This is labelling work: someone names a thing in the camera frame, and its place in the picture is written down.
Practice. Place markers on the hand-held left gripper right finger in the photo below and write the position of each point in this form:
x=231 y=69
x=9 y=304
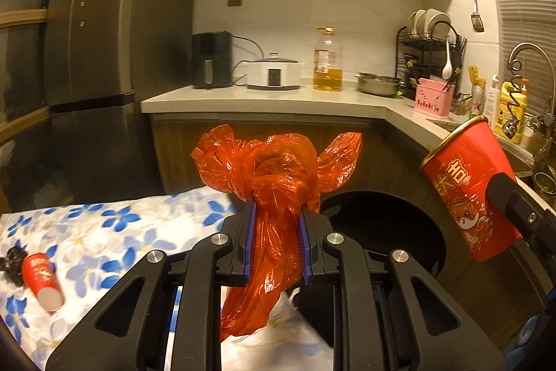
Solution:
x=304 y=240

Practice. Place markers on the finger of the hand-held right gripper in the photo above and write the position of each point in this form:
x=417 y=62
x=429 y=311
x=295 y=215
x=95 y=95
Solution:
x=517 y=206

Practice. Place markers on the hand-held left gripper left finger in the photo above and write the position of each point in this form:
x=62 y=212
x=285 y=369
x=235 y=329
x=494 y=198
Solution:
x=248 y=240

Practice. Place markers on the large red paper cup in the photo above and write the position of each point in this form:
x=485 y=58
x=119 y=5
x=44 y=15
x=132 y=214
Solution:
x=464 y=179

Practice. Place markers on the red plastic bag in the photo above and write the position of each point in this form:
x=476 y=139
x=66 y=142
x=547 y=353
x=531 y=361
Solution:
x=269 y=179

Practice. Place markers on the black trash bin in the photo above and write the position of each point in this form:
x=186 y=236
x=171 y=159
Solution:
x=382 y=232

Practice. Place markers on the yellow dish soap bottle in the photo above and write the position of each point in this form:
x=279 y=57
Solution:
x=504 y=110

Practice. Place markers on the white plastic bottle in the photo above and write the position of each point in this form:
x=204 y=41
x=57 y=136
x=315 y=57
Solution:
x=492 y=101

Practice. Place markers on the red and silver can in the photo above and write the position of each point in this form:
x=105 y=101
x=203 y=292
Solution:
x=478 y=101

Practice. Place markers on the pink cutlery holder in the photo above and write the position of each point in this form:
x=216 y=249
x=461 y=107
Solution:
x=432 y=99

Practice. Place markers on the floral tablecloth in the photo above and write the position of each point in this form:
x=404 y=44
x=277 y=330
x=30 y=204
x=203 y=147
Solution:
x=108 y=232

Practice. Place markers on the kitchen counter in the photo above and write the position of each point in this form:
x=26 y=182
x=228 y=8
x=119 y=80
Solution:
x=260 y=99

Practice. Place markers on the white ladle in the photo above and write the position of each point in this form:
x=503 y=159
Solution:
x=447 y=69

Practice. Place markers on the chrome faucet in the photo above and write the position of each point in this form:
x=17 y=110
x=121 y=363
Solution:
x=527 y=46

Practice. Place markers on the white electric cooker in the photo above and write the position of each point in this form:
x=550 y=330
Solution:
x=273 y=73

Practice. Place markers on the steel basin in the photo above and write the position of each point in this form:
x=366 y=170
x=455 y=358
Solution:
x=378 y=84

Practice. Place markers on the cooking oil bottle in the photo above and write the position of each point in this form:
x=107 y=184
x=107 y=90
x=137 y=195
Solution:
x=328 y=66

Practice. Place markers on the black dish rack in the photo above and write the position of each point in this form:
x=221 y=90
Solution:
x=417 y=53

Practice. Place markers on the black air fryer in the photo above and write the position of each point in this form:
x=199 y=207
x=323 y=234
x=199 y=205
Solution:
x=210 y=58

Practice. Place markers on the metal slotted spatula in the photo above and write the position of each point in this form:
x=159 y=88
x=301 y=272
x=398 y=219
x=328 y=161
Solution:
x=477 y=21

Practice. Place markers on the white window blind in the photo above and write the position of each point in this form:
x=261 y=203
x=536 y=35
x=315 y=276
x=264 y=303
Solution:
x=525 y=14

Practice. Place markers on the small red paper cup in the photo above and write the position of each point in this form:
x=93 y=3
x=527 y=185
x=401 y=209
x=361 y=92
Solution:
x=39 y=273

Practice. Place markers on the black plastic bag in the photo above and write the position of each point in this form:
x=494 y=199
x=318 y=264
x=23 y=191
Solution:
x=13 y=262

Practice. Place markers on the grey refrigerator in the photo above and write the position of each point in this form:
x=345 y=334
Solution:
x=108 y=49

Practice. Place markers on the wooden glass door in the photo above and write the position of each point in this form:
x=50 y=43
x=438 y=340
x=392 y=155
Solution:
x=26 y=93

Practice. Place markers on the dark wall socket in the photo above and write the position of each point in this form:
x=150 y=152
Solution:
x=235 y=0

